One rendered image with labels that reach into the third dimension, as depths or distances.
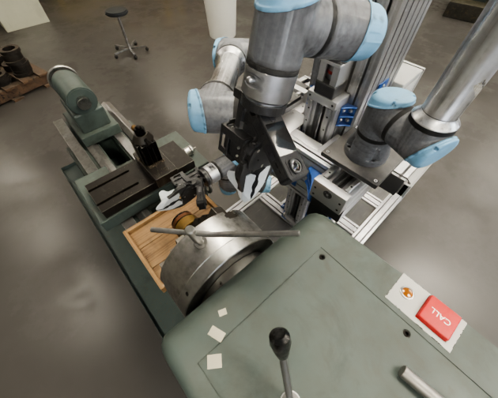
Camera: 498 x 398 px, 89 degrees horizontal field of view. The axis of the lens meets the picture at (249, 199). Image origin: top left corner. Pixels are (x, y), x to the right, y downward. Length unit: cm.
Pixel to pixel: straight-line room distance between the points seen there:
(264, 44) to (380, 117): 56
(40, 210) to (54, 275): 66
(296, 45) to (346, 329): 49
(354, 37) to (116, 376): 192
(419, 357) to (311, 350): 20
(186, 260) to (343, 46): 53
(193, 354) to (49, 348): 169
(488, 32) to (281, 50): 45
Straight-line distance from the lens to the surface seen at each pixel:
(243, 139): 42
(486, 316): 241
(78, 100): 151
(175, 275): 68
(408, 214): 252
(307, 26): 37
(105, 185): 123
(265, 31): 36
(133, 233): 114
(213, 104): 71
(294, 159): 40
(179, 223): 83
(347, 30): 41
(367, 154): 94
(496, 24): 71
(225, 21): 472
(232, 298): 57
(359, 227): 197
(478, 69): 73
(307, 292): 58
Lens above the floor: 180
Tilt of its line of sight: 54 degrees down
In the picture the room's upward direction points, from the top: straight up
